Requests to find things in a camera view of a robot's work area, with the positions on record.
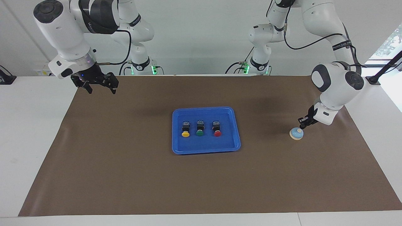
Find black base cable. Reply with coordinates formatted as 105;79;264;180
225;47;255;74
119;61;132;76

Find black left base cable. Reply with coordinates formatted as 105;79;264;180
225;47;255;74

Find light blue desk bell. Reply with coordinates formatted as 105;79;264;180
289;127;304;140

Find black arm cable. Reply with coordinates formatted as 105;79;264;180
97;28;132;66
283;22;368;68

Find white wall socket box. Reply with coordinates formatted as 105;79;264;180
34;63;58;77

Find brown table mat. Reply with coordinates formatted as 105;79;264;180
18;75;402;217

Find black desk mount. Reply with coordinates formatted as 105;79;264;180
0;65;17;85

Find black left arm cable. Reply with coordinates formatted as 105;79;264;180
283;22;368;68

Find black camera stand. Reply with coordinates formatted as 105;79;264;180
364;50;402;86

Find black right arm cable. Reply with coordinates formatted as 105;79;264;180
97;28;132;66

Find blue plastic tray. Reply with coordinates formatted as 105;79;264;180
172;106;241;155

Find black right base cable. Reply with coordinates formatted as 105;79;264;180
119;61;132;76

